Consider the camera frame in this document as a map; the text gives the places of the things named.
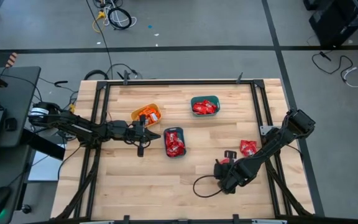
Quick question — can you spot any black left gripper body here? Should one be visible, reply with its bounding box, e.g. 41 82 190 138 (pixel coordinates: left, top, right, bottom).
108 120 144 144

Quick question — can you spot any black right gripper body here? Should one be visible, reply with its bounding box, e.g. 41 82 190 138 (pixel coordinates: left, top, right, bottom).
214 160 247 194

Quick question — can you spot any orange Reese's candy pack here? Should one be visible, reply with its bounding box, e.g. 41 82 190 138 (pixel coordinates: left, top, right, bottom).
137 106 157 116
147 112 162 124

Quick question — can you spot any yellow plastic bin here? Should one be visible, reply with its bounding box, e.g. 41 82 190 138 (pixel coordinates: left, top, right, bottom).
131 103 162 128

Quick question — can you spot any dark blue plastic bin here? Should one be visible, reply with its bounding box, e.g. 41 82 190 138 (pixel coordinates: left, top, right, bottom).
163 126 187 159

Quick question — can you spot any green plastic bin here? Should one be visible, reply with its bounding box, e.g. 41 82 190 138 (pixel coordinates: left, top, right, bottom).
190 95 221 118

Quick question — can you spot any white board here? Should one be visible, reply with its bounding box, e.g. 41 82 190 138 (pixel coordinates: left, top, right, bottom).
27 143 67 182

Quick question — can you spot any grey desk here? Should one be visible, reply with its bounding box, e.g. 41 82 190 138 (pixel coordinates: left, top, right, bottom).
0 66 42 224

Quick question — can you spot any small black desk device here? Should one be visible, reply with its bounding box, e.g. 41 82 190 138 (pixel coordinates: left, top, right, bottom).
4 117 18 132

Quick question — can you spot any orange black striped marker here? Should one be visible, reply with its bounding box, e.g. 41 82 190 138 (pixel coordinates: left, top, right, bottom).
5 52 19 68

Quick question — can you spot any black cabinet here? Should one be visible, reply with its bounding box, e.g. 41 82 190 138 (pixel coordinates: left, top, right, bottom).
303 0 358 48

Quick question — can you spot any right wrist camera black cable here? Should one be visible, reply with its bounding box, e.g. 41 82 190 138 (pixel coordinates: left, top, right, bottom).
192 174 227 199

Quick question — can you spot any black metal table frame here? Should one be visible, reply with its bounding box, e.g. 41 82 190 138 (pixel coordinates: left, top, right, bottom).
50 79 317 224

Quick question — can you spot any black cable with plugs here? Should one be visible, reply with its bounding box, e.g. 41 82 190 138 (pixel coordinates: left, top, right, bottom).
106 63 143 81

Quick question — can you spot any black looped cable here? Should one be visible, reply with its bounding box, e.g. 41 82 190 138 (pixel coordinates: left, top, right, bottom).
83 68 110 81

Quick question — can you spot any black cable bundle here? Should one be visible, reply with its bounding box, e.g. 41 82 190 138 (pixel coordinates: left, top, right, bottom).
0 71 80 106

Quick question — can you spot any long black floor cable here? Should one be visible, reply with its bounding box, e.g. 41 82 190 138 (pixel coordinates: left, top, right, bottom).
85 0 114 80

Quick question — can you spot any black coiled cable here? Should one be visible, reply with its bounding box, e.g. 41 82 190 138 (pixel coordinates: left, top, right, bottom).
107 6 133 31

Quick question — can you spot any white cable bundle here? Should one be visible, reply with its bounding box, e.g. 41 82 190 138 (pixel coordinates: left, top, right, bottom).
103 0 138 29

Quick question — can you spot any yellow cable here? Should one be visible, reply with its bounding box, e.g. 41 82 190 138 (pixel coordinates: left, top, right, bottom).
91 11 107 34

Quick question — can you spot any black floor cable with plug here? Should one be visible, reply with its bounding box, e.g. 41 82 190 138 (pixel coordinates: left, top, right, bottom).
311 50 354 82

